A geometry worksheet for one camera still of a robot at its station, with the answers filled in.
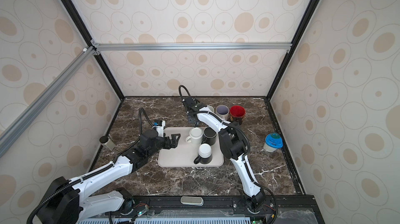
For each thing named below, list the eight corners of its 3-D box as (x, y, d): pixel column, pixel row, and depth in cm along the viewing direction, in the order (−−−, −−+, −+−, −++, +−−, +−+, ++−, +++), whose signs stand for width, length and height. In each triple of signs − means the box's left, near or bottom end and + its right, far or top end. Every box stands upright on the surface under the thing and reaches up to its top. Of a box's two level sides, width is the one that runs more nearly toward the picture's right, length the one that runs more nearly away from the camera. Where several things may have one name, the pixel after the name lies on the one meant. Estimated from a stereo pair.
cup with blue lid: (262, 153, 93) (267, 145, 85) (258, 141, 99) (263, 132, 91) (277, 153, 93) (284, 145, 85) (273, 141, 99) (279, 132, 91)
